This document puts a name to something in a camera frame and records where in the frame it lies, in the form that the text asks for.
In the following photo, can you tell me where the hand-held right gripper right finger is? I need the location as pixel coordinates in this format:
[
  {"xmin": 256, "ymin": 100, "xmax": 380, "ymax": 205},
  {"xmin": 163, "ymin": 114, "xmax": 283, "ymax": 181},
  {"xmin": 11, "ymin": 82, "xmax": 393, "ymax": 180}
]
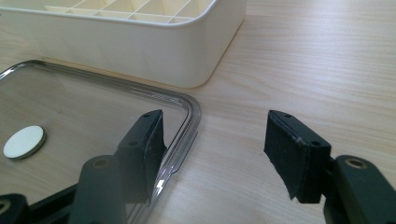
[{"xmin": 263, "ymin": 109, "xmax": 396, "ymax": 224}]

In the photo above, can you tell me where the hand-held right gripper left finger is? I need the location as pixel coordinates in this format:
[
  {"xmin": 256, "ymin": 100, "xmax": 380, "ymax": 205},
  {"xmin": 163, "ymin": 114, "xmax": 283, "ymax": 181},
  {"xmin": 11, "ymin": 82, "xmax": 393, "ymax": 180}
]
[{"xmin": 68, "ymin": 108, "xmax": 167, "ymax": 224}]

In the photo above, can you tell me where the clear smoked plastic lid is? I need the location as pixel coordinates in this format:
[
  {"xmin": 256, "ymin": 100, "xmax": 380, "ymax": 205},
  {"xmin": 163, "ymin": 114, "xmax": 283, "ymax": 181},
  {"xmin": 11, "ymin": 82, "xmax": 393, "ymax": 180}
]
[{"xmin": 0, "ymin": 60, "xmax": 203, "ymax": 224}]

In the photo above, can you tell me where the cream compartment storage box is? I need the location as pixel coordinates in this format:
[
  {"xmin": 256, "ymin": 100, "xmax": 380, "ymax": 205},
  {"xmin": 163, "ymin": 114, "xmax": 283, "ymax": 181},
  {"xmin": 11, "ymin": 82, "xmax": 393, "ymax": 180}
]
[{"xmin": 0, "ymin": 0, "xmax": 248, "ymax": 90}]

